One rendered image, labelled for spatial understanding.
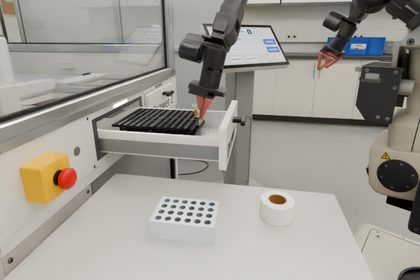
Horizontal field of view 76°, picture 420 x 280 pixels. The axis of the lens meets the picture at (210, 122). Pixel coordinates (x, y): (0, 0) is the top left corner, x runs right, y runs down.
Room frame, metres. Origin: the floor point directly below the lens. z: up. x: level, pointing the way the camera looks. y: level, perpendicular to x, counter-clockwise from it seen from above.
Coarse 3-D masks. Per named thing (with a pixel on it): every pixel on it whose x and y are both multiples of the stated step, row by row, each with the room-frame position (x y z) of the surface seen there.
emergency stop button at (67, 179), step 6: (66, 168) 0.44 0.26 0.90; (72, 168) 0.45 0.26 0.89; (60, 174) 0.43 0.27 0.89; (66, 174) 0.43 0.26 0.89; (72, 174) 0.44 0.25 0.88; (60, 180) 0.42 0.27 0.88; (66, 180) 0.43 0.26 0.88; (72, 180) 0.44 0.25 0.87; (60, 186) 0.42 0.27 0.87; (66, 186) 0.43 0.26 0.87; (72, 186) 0.44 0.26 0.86
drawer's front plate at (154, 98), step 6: (168, 84) 1.16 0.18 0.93; (156, 90) 1.03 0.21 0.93; (162, 90) 1.08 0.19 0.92; (168, 90) 1.15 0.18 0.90; (144, 96) 0.94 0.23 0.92; (150, 96) 0.95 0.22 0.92; (156, 96) 1.01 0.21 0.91; (162, 96) 1.08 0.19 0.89; (150, 102) 0.95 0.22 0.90; (156, 102) 1.01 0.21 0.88; (162, 102) 1.07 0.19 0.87
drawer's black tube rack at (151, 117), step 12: (144, 108) 0.86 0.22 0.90; (120, 120) 0.73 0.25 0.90; (132, 120) 0.73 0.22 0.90; (144, 120) 0.73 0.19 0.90; (156, 120) 0.73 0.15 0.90; (168, 120) 0.73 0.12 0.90; (180, 120) 0.73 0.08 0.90; (204, 120) 0.82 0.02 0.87; (156, 132) 0.70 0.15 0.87; (168, 132) 0.70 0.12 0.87; (180, 132) 0.71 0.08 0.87; (192, 132) 0.70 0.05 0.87
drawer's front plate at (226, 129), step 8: (232, 104) 0.80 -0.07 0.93; (232, 112) 0.71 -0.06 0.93; (224, 120) 0.64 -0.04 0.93; (224, 128) 0.58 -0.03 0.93; (232, 128) 0.72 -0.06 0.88; (224, 136) 0.57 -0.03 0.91; (224, 144) 0.57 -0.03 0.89; (232, 144) 0.73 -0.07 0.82; (224, 152) 0.57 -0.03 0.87; (224, 160) 0.57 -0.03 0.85; (224, 168) 0.57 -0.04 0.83
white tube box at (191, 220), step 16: (160, 208) 0.46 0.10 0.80; (176, 208) 0.46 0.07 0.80; (192, 208) 0.47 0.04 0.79; (208, 208) 0.46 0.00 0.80; (160, 224) 0.42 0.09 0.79; (176, 224) 0.41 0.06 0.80; (192, 224) 0.41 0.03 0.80; (208, 224) 0.41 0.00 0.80; (176, 240) 0.41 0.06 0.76; (192, 240) 0.41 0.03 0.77; (208, 240) 0.40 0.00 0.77
